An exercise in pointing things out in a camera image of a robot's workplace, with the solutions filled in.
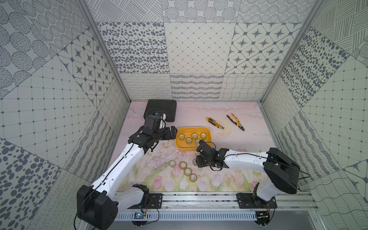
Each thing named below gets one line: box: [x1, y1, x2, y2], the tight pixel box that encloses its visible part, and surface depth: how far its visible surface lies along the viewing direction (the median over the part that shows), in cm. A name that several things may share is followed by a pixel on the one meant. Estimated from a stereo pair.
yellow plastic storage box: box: [174, 126, 213, 152], surface depth 100 cm
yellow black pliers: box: [226, 112, 245, 132], surface depth 109 cm
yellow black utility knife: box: [205, 116, 225, 129], surface depth 109 cm
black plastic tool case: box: [143, 99, 177, 123], surface depth 114 cm
